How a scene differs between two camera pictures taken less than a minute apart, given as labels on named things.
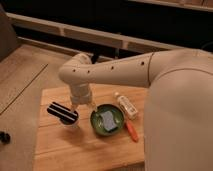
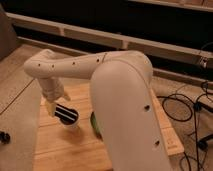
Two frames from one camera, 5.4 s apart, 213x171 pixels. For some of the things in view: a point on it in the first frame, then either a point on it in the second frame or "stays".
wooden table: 108,134 stays
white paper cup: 75,124 stays
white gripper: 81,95 -> 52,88
